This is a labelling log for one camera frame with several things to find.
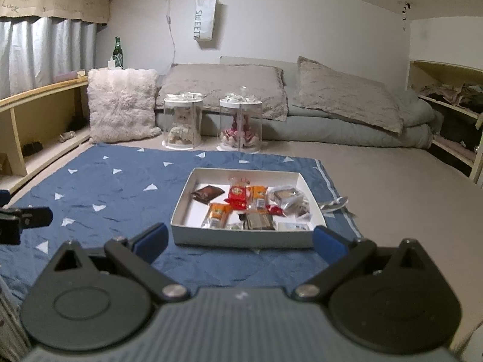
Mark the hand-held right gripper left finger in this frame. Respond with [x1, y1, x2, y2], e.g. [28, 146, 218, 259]
[47, 223, 190, 303]

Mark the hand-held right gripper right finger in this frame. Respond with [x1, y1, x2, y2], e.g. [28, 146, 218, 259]
[293, 225, 438, 302]

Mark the white speckled snack packet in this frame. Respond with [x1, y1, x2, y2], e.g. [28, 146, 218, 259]
[277, 222, 314, 232]

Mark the white shallow box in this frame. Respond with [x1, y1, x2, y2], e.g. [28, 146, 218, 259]
[171, 167, 327, 249]

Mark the clear round cookie packet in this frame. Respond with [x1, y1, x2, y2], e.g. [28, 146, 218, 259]
[270, 186, 304, 212]

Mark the orange snack bar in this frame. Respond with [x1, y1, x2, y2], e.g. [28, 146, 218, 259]
[201, 202, 234, 230]
[247, 185, 270, 212]

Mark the brown snack packet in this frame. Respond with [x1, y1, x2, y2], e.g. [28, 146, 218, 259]
[190, 186, 223, 203]

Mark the dark cake packet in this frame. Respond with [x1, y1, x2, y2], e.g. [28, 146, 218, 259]
[239, 213, 276, 231]

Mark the red snack packet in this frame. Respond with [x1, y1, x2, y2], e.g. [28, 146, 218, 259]
[224, 176, 251, 210]

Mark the blue triangle-print mat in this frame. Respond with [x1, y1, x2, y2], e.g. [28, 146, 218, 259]
[0, 143, 363, 310]

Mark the light patterned clothing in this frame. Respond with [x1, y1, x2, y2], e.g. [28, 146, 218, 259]
[0, 271, 33, 362]

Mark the long wooden shelf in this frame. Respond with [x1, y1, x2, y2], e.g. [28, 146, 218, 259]
[0, 73, 91, 197]

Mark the grey folded bedding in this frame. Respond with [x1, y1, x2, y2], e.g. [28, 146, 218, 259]
[155, 56, 446, 149]

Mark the cream plush doll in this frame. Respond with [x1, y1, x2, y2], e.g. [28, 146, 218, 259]
[168, 107, 197, 146]

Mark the fluffy cream pillow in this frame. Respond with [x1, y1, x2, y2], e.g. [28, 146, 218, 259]
[87, 68, 163, 144]

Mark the pink plush doll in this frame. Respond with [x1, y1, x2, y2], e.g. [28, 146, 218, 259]
[222, 115, 259, 148]

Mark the pink flat box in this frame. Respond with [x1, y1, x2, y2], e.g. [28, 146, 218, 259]
[53, 70, 88, 83]

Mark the clear case with cream doll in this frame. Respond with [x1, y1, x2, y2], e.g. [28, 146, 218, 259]
[162, 92, 204, 149]

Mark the grey curtain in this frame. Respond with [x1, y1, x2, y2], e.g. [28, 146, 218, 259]
[0, 17, 98, 100]

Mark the grey quilted pillow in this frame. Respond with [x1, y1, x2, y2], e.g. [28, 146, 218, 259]
[292, 56, 404, 136]
[155, 63, 289, 121]

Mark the clear case with pink doll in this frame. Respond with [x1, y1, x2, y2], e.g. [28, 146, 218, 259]
[217, 87, 263, 154]

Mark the green glass bottle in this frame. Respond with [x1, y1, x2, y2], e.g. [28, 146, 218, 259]
[113, 37, 124, 69]

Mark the pile of clothes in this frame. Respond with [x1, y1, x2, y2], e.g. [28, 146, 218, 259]
[419, 83, 483, 108]

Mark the beige paper valance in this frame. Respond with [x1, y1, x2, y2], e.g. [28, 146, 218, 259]
[0, 0, 111, 25]

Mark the wooden shelf with clothes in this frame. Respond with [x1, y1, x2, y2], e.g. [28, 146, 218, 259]
[409, 59, 483, 189]

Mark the white tote bag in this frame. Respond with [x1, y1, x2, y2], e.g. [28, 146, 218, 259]
[194, 0, 217, 42]

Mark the white hanging cable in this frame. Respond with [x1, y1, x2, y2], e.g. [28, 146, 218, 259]
[163, 0, 178, 65]

